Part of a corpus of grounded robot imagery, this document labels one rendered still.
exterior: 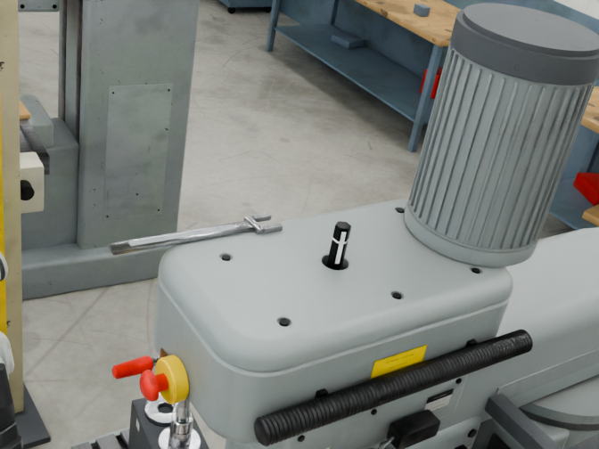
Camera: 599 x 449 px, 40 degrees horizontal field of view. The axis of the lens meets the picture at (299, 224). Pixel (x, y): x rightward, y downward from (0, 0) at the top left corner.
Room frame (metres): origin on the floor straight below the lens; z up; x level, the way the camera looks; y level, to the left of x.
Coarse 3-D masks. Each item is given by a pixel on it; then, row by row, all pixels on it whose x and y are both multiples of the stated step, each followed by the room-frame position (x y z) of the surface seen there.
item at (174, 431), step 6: (174, 426) 1.24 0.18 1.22; (192, 426) 1.26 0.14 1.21; (174, 432) 1.24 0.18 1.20; (180, 432) 1.24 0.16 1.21; (186, 432) 1.24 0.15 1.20; (168, 438) 1.25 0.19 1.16; (174, 438) 1.24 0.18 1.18; (180, 438) 1.24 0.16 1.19; (186, 438) 1.24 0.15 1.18; (174, 444) 1.24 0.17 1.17; (180, 444) 1.24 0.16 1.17; (186, 444) 1.25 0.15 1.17
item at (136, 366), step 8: (136, 360) 0.86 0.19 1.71; (144, 360) 0.87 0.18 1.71; (152, 360) 0.88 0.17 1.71; (112, 368) 0.85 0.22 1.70; (120, 368) 0.85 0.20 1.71; (128, 368) 0.85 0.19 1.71; (136, 368) 0.85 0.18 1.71; (144, 368) 0.86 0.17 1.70; (152, 368) 0.87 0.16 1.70; (120, 376) 0.84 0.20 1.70; (128, 376) 0.85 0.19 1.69
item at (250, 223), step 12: (252, 216) 0.99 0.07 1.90; (264, 216) 1.00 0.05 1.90; (204, 228) 0.94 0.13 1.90; (216, 228) 0.94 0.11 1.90; (228, 228) 0.95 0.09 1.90; (240, 228) 0.96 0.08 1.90; (252, 228) 0.97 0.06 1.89; (264, 228) 0.97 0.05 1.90; (276, 228) 0.98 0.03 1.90; (132, 240) 0.88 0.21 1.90; (144, 240) 0.88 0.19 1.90; (156, 240) 0.89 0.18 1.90; (168, 240) 0.90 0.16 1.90; (180, 240) 0.90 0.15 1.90; (192, 240) 0.91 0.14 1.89; (120, 252) 0.85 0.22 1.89
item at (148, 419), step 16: (144, 400) 1.37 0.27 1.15; (160, 400) 1.37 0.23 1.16; (144, 416) 1.32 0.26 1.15; (160, 416) 1.32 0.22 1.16; (144, 432) 1.28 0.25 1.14; (160, 432) 1.28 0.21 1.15; (192, 432) 1.29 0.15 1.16; (128, 448) 1.36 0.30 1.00; (144, 448) 1.27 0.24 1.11; (160, 448) 1.23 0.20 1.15; (176, 448) 1.24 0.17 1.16; (192, 448) 1.24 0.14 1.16; (208, 448) 1.26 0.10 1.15
